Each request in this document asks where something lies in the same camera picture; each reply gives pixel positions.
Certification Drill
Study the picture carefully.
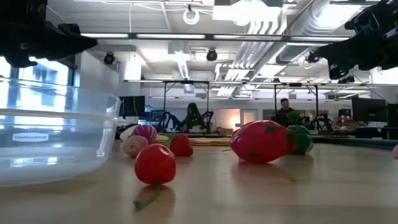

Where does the silver ventilation duct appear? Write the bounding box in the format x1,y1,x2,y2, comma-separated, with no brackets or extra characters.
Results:
275,0,379,65

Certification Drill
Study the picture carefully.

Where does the black metal station frame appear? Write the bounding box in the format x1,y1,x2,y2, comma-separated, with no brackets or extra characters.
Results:
273,82,320,125
162,80,211,122

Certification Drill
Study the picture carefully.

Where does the clear plastic tupperware container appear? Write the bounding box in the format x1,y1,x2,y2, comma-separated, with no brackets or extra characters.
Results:
0,77,123,187

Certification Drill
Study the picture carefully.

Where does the red toy dragon fruit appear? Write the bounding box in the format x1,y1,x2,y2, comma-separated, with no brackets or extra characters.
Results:
229,120,296,164

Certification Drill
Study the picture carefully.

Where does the red toy strawberry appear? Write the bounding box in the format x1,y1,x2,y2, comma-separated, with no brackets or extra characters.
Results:
164,133,194,157

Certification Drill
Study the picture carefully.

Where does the person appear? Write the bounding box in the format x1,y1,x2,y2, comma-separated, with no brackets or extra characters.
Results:
275,98,296,128
185,102,203,131

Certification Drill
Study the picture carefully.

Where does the large glass window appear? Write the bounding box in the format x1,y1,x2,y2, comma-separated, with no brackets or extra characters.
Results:
0,55,77,141

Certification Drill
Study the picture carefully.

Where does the pink toy peach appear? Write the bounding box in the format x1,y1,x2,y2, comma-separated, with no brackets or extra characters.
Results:
122,134,149,158

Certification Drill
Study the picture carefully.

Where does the green leafy plant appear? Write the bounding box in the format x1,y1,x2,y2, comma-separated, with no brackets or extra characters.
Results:
285,111,303,127

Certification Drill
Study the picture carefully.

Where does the red toy cherry green stem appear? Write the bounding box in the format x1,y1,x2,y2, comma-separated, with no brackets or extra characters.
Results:
132,143,177,210

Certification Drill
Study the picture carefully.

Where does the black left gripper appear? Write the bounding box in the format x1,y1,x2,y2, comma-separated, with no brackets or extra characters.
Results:
0,0,99,68

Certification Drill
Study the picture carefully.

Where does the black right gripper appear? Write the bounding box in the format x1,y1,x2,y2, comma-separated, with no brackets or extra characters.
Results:
320,0,398,80

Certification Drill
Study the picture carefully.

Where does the green toy bell pepper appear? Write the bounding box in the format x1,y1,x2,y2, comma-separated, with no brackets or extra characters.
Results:
286,124,314,156

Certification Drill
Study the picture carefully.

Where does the black computer monitor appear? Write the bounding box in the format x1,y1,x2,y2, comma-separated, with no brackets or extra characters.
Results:
351,98,387,123
387,103,398,127
119,95,146,118

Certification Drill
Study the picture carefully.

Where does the white coiled cable ring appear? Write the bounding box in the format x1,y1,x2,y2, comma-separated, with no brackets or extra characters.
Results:
182,7,200,26

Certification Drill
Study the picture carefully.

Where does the black beam with strip lights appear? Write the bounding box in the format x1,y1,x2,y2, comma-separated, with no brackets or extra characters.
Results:
79,32,352,43

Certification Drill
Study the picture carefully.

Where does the pink spiky ball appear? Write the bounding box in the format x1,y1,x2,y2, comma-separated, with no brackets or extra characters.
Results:
131,124,158,145

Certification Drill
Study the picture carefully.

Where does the yellow folded cloth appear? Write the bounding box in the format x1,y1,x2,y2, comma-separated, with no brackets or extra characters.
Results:
155,134,233,147

